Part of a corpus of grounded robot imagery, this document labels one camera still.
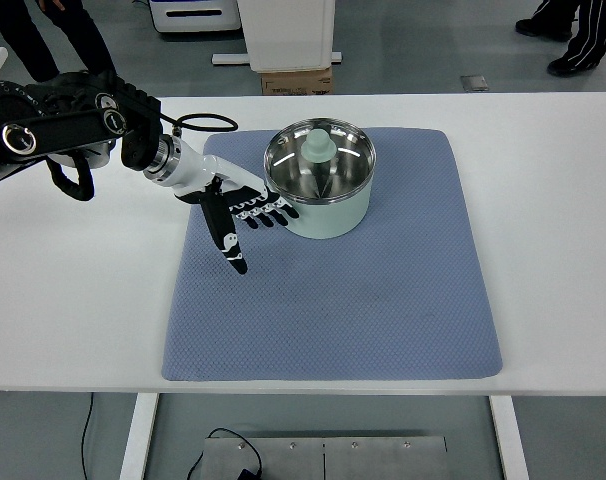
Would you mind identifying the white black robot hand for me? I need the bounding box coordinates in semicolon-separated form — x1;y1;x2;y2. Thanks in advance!
144;135;299;275

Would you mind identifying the mint green pot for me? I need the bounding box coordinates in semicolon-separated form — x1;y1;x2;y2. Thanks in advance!
263;117;377;241

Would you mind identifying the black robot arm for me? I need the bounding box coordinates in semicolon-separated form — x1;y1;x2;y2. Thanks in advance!
0;72;299;274

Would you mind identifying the glass lid with green knob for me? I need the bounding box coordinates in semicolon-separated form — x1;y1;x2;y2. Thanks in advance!
264;118;376;205

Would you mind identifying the cardboard box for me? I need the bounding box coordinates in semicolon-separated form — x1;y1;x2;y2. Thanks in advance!
260;68;334;96

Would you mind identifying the blue textured mat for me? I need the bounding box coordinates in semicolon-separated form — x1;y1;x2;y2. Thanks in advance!
162;127;502;381

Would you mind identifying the white cabinet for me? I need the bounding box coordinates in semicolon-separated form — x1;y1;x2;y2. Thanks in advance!
212;0;343;73

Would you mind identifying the white appliance with slot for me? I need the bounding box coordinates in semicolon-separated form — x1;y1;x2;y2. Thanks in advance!
149;0;241;33

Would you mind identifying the floor outlet plate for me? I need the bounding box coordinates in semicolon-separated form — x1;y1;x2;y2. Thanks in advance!
460;75;489;92

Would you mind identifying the left white table leg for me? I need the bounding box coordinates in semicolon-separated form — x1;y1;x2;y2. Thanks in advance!
119;393;160;480

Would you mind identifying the white table leg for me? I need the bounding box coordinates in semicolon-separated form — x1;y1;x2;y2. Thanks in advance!
119;393;160;480
489;395;529;480

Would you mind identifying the person in dark clothes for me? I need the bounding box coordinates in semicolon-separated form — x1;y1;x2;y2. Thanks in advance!
0;0;118;84

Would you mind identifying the right white table leg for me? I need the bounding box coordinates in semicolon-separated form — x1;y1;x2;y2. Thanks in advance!
489;395;529;480

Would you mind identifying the black floor cable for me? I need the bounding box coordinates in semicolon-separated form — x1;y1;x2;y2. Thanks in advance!
80;393;95;480

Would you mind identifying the black power cable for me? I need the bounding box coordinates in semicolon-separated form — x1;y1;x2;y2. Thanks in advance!
185;427;265;480

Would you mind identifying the metal base plate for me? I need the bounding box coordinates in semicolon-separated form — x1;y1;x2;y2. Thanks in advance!
198;436;451;479

